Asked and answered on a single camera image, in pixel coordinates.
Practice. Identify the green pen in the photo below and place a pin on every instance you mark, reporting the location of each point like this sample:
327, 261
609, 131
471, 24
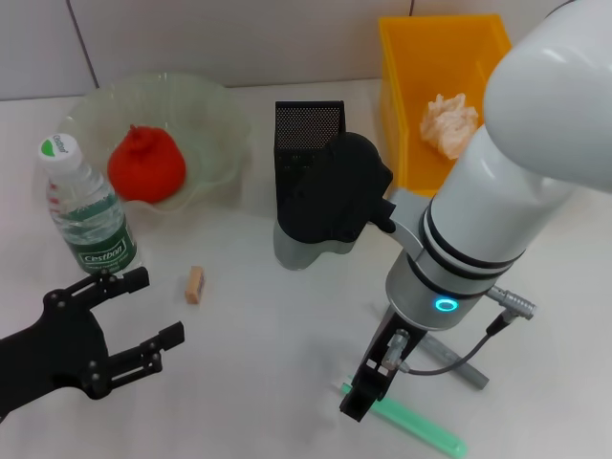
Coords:
421, 425

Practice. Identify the green glass fruit plate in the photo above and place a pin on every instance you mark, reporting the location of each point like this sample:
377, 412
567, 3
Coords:
205, 119

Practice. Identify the clear plastic water bottle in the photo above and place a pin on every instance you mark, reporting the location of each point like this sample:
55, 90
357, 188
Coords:
91, 215

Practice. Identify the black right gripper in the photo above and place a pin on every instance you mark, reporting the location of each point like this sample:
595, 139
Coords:
382, 344

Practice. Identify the white paper ball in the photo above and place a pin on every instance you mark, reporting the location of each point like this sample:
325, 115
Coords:
444, 124

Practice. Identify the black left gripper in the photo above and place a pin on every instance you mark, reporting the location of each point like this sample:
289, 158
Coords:
52, 354

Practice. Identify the yellow plastic bin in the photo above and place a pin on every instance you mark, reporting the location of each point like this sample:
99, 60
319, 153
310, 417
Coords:
406, 95

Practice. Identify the small wooden block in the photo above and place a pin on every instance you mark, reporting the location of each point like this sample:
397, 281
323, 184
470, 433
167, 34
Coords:
195, 286

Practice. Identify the orange fruit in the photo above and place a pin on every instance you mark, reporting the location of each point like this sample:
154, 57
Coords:
143, 167

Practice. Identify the black mesh pen holder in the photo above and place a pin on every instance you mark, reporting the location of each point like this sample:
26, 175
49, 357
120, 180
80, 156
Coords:
306, 124

